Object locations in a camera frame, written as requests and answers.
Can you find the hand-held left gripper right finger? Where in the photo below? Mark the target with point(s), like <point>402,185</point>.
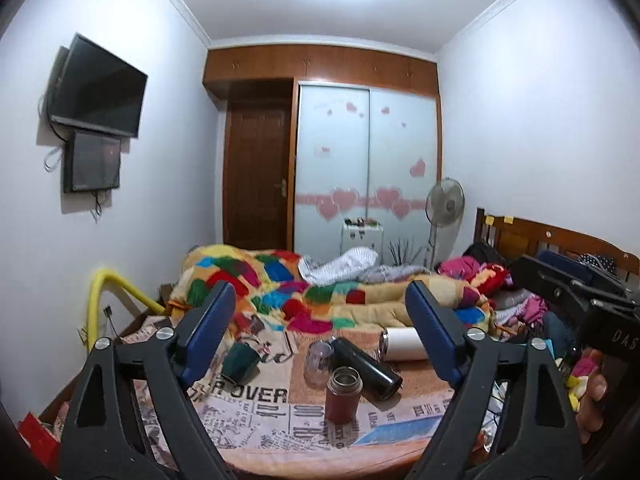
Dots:
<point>430,330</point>

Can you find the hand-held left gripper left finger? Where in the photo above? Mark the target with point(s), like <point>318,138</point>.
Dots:
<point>212,325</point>

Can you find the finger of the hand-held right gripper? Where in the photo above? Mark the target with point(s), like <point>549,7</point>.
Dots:
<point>545,285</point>

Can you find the dark green cup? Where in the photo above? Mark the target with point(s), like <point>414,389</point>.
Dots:
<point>240,362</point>

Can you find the clear glass cup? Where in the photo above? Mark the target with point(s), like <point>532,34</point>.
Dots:
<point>318,362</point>

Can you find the person's right hand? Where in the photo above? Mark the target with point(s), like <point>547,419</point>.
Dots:
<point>592,410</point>

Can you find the white thermos flask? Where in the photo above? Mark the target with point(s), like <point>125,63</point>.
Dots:
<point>405,344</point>

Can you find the purple pink clothes pile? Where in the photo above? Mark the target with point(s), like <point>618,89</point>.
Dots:
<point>520,310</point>

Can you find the wooden bed headboard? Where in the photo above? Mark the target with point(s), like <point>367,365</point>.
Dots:
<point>530,235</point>

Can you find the red garment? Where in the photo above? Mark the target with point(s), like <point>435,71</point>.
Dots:
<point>492,277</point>

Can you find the dark dotted cloth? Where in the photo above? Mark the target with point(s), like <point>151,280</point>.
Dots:
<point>597,261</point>

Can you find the yellow pink plush toy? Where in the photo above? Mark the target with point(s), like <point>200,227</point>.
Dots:
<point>580,377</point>

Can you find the grey striped cloth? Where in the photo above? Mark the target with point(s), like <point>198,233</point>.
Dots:
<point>395,272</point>

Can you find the pink garment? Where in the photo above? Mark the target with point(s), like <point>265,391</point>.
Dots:
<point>457,266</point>

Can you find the black garment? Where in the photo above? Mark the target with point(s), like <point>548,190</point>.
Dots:
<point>482,252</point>

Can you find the black thermos flask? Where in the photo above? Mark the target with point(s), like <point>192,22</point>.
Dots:
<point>367,367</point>

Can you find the colourful patchwork quilt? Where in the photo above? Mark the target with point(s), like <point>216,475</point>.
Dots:
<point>280,290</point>

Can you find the dark dry twigs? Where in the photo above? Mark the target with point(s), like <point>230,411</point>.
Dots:
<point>405,252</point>

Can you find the newspaper print bed sheet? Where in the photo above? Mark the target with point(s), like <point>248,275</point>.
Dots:
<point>270,410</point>

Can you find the red thermos flask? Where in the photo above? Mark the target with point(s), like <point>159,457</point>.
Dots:
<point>343,397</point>

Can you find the white striped cloth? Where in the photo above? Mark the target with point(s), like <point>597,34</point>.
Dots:
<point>340,262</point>

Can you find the small white cabinet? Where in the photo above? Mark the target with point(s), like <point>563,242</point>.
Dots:
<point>361,239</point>

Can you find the yellow bent pipe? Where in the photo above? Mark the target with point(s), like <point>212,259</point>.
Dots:
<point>107,280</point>

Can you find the white standing fan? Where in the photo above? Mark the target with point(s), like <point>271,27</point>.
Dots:
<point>445,205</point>

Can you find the brown wooden door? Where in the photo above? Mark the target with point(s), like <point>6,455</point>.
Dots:
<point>256,175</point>

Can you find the wardrobe with heart stickers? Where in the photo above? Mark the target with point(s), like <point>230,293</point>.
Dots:
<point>350,160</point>

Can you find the red box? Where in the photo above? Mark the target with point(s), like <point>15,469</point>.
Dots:
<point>40,440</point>

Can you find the wooden overhead cabinet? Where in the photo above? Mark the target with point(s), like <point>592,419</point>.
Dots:
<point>320,62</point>

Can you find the small wall-mounted monitor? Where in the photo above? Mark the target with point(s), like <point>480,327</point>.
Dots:
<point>92,160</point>

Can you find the wall-mounted black television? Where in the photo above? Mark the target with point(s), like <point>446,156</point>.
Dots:
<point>97,85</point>

